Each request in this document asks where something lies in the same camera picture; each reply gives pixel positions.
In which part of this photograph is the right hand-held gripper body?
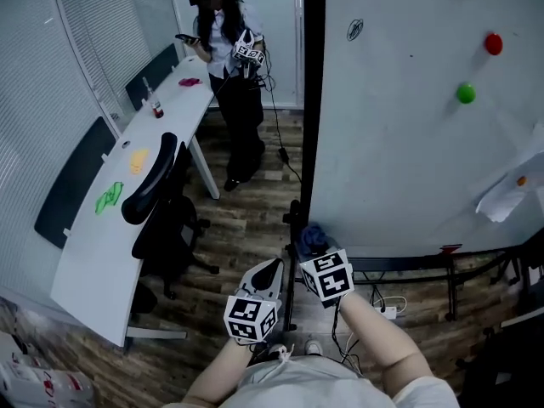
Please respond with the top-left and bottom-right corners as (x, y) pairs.
(298, 247), (356, 310)

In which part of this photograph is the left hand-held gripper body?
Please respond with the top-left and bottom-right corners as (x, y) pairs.
(223, 286), (285, 348)

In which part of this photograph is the blue knitted cloth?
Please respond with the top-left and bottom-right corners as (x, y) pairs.
(300, 224), (341, 257)

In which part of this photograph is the white whiteboard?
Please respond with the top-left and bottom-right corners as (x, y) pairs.
(282, 0), (544, 333)

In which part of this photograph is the person's right forearm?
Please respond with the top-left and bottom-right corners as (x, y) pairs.
(338, 291), (434, 401)

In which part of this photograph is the person's left forearm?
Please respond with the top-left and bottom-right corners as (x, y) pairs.
(182, 337), (256, 407)

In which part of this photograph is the person's white shirt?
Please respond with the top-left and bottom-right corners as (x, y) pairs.
(161, 354), (462, 408)

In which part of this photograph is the black mesh office chair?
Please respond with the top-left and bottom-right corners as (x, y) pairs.
(121, 132), (220, 301)

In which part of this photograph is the long curved white desk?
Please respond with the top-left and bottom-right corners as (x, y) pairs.
(49, 55), (221, 348)

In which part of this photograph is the yellow cloth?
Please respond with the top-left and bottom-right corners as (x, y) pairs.
(128, 149), (150, 175)

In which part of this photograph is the green cloth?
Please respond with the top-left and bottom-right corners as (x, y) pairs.
(93, 180), (125, 216)

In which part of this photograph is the crumpled white paper sheet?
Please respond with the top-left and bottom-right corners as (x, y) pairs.
(474, 150), (544, 224)

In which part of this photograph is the bottle with red liquid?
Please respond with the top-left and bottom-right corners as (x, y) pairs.
(142, 76), (165, 119)

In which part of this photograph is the large black desk divider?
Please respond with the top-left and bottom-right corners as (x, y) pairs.
(33, 116), (118, 250)

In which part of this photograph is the green round magnet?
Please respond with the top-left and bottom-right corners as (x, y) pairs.
(456, 82), (476, 105)

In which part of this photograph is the white box with red print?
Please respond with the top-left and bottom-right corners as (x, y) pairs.
(0, 346), (95, 408)

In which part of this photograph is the small black desk divider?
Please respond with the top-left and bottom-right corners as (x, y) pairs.
(125, 42), (179, 112)

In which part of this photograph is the red round magnet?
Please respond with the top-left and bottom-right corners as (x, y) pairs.
(484, 32), (504, 56)

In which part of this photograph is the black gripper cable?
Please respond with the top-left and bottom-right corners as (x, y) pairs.
(331, 297), (363, 373)

